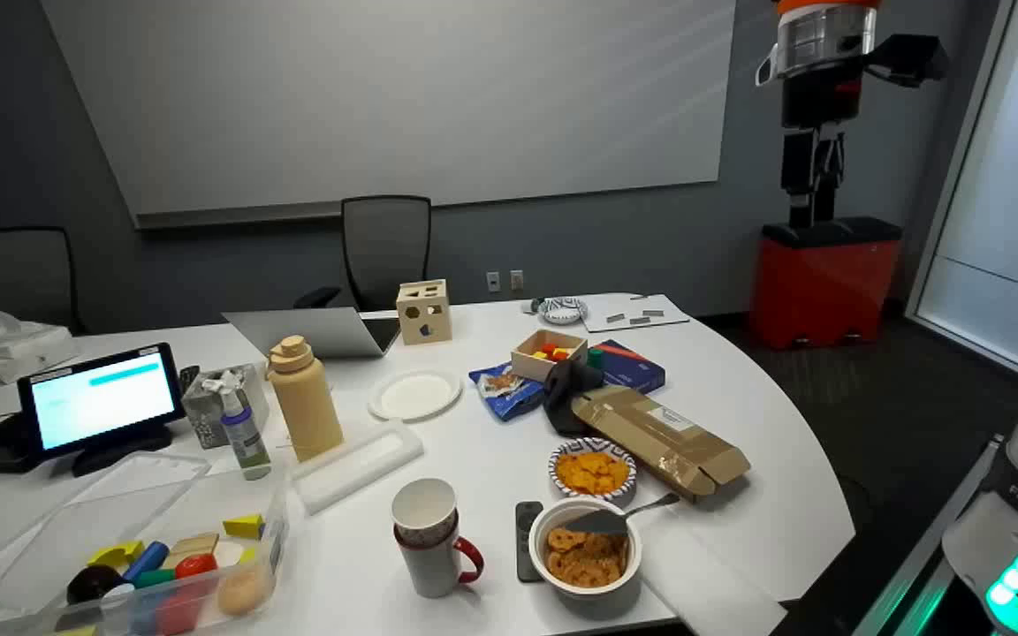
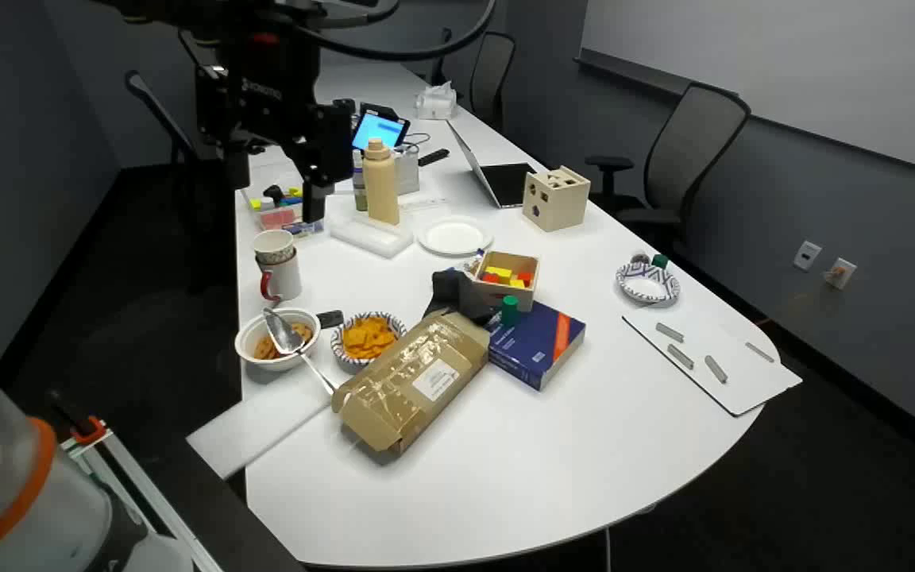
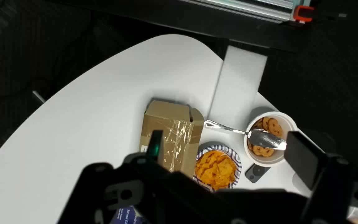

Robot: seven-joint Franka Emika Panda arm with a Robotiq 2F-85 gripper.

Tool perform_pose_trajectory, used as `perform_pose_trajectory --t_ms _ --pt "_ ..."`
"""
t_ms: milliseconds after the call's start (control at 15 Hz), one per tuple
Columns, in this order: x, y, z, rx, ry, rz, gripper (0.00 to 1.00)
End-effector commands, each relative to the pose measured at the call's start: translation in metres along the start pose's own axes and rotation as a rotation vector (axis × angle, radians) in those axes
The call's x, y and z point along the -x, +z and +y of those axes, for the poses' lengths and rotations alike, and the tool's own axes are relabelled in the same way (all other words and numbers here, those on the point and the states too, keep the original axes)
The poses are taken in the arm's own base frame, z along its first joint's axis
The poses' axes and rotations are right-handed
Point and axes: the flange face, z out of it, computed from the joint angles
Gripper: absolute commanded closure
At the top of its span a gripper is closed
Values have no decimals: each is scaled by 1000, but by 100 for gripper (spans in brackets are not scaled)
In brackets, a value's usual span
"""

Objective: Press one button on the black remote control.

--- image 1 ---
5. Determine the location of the grey laptop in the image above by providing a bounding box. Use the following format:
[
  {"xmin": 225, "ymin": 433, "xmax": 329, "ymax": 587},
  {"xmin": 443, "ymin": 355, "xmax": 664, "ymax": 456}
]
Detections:
[{"xmin": 225, "ymin": 308, "xmax": 398, "ymax": 361}]

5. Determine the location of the wooden shape sorter cube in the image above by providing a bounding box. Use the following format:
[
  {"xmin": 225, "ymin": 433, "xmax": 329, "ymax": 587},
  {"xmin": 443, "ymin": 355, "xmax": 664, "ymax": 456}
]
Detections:
[{"xmin": 396, "ymin": 278, "xmax": 453, "ymax": 346}]

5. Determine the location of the metal spoon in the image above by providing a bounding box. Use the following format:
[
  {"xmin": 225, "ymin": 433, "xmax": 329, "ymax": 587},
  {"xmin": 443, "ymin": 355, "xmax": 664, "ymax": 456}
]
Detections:
[{"xmin": 567, "ymin": 495, "xmax": 682, "ymax": 535}]

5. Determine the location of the black office chair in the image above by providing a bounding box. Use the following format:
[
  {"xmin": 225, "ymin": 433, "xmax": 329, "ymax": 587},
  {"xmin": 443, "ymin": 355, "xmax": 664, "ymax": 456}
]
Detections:
[
  {"xmin": 0, "ymin": 225, "xmax": 82, "ymax": 334},
  {"xmin": 298, "ymin": 194, "xmax": 430, "ymax": 311}
]

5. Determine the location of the small box with blocks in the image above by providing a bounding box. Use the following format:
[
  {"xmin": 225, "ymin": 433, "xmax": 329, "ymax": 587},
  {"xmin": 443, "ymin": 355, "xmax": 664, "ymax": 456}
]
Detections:
[{"xmin": 509, "ymin": 329, "xmax": 583, "ymax": 382}]

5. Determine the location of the white bowl with snacks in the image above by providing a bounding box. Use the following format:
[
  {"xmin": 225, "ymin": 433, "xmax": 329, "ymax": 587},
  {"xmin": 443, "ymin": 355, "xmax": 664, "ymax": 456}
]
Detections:
[{"xmin": 530, "ymin": 499, "xmax": 644, "ymax": 602}]

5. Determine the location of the coiled white cable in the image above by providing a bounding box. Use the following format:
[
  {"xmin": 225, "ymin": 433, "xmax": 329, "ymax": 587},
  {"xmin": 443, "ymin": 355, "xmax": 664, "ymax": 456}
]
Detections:
[{"xmin": 536, "ymin": 296, "xmax": 592, "ymax": 329}]

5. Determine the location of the patterned bowl with orange snacks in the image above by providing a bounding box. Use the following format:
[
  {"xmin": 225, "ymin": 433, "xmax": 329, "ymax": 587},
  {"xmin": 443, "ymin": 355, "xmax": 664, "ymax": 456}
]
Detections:
[{"xmin": 547, "ymin": 437, "xmax": 635, "ymax": 507}]

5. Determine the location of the beige water bottle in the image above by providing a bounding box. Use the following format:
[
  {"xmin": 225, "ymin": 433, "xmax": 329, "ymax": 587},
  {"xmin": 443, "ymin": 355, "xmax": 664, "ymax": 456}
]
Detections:
[{"xmin": 270, "ymin": 336, "xmax": 342, "ymax": 463}]

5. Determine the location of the black office chair middle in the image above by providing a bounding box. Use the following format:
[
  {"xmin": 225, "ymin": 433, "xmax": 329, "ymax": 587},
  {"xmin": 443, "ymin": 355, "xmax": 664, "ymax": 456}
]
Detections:
[{"xmin": 298, "ymin": 194, "xmax": 430, "ymax": 311}]

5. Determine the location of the wall power outlet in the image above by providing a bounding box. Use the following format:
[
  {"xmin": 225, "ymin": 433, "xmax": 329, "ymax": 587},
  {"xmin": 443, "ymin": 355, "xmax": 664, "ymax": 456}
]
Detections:
[{"xmin": 483, "ymin": 271, "xmax": 501, "ymax": 293}]

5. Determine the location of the blue book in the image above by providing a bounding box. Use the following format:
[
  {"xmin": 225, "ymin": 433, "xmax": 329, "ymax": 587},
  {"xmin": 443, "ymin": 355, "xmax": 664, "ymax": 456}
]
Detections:
[{"xmin": 594, "ymin": 341, "xmax": 664, "ymax": 392}]

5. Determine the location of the brown cardboard box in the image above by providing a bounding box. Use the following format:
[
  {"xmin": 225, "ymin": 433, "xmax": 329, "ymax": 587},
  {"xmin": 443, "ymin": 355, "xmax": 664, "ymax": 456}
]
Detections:
[{"xmin": 574, "ymin": 387, "xmax": 751, "ymax": 501}]

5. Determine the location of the whiteboard on wall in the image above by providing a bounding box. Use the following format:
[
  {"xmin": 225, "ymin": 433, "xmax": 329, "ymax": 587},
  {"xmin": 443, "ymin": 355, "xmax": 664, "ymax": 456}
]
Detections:
[{"xmin": 38, "ymin": 0, "xmax": 737, "ymax": 231}]

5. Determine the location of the white plate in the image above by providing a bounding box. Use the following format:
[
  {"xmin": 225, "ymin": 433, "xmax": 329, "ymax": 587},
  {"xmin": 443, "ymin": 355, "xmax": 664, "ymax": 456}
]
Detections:
[{"xmin": 369, "ymin": 369, "xmax": 459, "ymax": 425}]

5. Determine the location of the black remote control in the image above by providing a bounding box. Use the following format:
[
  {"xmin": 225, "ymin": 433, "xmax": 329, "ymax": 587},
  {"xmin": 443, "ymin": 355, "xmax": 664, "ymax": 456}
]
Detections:
[{"xmin": 515, "ymin": 501, "xmax": 543, "ymax": 582}]

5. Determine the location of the black office chair left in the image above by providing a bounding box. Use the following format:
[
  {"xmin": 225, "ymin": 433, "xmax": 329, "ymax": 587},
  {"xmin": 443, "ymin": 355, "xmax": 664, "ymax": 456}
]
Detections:
[{"xmin": 0, "ymin": 225, "xmax": 82, "ymax": 334}]

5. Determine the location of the white board with markers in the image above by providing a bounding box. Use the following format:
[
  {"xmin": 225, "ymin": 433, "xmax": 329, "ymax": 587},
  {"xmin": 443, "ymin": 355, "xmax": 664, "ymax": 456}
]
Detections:
[{"xmin": 522, "ymin": 291, "xmax": 694, "ymax": 336}]

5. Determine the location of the wall data outlet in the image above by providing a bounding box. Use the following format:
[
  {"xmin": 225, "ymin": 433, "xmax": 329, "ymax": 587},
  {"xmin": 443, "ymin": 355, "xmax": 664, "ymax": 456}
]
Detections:
[{"xmin": 509, "ymin": 270, "xmax": 528, "ymax": 291}]

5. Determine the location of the blue snack packet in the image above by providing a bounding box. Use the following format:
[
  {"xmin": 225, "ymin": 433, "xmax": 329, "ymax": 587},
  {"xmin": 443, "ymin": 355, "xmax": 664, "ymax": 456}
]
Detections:
[{"xmin": 469, "ymin": 364, "xmax": 543, "ymax": 420}]

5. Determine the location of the tablet with lit screen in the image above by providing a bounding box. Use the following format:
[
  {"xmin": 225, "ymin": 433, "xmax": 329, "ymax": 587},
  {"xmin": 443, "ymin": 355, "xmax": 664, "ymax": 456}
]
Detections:
[{"xmin": 19, "ymin": 342, "xmax": 185, "ymax": 478}]

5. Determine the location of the grey carton box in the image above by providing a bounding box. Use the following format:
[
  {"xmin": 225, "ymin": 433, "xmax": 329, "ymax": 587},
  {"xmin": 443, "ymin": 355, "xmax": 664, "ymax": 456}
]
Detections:
[{"xmin": 185, "ymin": 364, "xmax": 270, "ymax": 450}]

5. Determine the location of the crumpled white cloth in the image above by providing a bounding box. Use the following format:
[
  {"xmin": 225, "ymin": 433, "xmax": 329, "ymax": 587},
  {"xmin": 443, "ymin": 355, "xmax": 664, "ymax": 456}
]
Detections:
[{"xmin": 0, "ymin": 311, "xmax": 71, "ymax": 387}]

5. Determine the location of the red cabinet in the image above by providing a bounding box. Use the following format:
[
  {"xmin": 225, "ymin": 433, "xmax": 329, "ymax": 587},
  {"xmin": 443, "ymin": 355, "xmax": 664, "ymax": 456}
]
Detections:
[{"xmin": 751, "ymin": 217, "xmax": 900, "ymax": 350}]

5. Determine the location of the black cloth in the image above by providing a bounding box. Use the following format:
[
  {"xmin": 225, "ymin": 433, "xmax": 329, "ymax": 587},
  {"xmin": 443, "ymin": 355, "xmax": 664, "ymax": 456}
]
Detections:
[{"xmin": 543, "ymin": 350, "xmax": 603, "ymax": 437}]

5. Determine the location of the small spray bottle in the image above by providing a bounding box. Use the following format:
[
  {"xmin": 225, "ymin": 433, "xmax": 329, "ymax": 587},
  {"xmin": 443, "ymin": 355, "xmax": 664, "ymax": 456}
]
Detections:
[{"xmin": 219, "ymin": 387, "xmax": 272, "ymax": 482}]

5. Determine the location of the clear bin with toys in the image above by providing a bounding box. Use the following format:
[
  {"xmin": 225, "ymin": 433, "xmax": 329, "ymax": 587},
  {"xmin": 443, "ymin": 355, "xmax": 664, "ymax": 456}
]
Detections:
[{"xmin": 0, "ymin": 456, "xmax": 287, "ymax": 636}]

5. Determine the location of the white mug red handle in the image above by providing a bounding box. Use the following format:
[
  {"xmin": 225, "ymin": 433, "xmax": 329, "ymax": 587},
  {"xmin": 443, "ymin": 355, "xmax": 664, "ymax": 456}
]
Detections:
[{"xmin": 391, "ymin": 478, "xmax": 483, "ymax": 598}]

